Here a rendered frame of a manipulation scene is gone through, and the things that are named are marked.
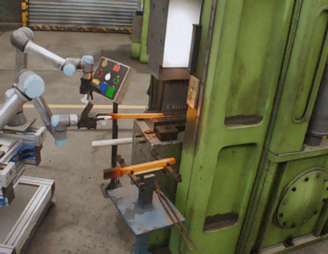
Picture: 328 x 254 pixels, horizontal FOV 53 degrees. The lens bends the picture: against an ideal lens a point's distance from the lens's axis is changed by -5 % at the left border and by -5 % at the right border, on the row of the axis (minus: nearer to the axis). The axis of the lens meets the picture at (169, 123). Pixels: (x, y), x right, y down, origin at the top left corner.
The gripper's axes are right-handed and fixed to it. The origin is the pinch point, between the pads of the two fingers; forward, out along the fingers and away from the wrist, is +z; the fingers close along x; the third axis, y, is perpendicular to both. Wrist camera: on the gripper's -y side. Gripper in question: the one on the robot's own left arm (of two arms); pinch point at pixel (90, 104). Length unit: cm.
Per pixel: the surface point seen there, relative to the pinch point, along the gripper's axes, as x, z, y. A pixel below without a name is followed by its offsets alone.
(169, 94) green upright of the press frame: -3, -14, -57
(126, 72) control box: -13.0, -22.4, -23.0
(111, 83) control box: -14.8, -12.5, -11.7
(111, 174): 85, 0, -34
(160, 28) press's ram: 26, -64, -47
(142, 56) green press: -454, 79, 16
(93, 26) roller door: -730, 79, 194
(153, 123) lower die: 29, -4, -49
